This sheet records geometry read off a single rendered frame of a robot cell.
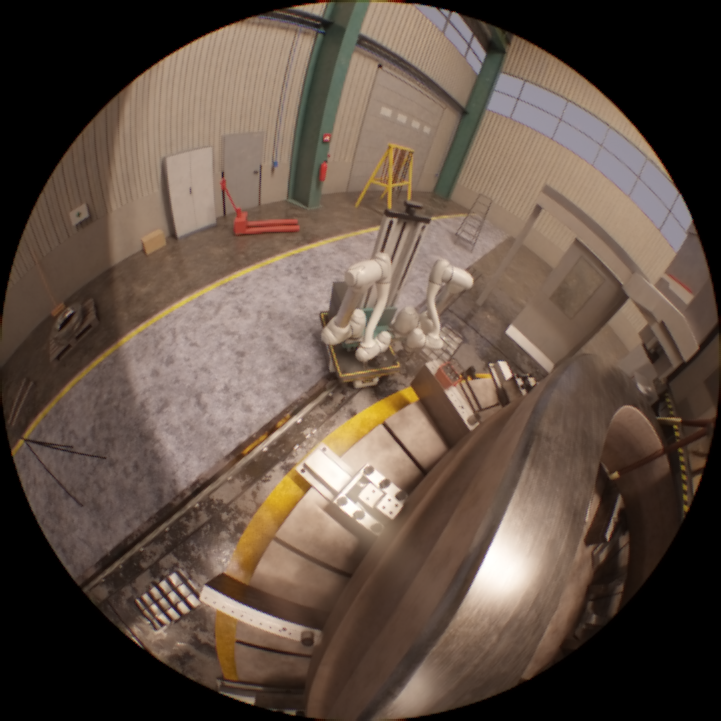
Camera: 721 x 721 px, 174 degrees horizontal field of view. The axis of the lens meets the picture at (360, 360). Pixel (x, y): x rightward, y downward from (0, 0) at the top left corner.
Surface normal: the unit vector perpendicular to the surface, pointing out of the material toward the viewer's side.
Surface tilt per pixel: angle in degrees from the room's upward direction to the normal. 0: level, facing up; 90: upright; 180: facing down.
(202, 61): 90
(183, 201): 90
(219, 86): 90
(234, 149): 90
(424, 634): 45
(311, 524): 0
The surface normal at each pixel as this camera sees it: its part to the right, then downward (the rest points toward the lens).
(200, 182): 0.73, 0.63
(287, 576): 0.21, -0.58
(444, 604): -0.44, -0.78
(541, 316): -0.65, 0.53
